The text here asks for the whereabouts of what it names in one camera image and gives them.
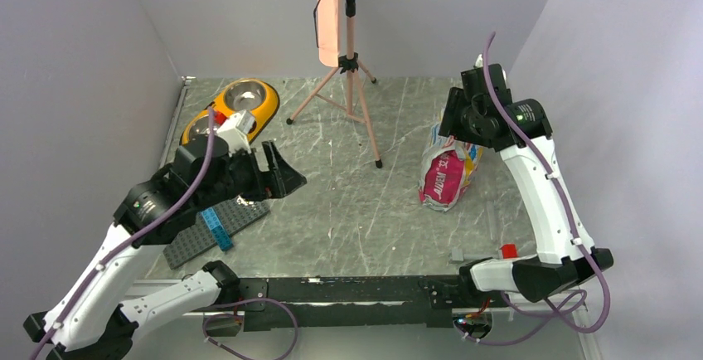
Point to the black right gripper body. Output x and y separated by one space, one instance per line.
470 130

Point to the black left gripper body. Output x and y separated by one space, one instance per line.
240 178

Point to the pet food bag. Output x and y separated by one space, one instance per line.
446 169

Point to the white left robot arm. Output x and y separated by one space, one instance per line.
95 320

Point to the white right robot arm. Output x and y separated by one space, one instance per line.
566 255

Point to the yellow double pet bowl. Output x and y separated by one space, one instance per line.
256 96

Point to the grey building baseplate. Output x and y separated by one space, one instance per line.
235 216

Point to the blue building brick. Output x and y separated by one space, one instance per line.
217 230

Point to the pink tripod stand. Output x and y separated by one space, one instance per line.
351 66

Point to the red clamp block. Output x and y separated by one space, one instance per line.
509 251

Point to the pink light panel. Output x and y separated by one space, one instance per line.
326 17

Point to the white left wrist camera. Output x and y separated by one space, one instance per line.
235 130

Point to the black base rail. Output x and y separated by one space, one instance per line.
432 300

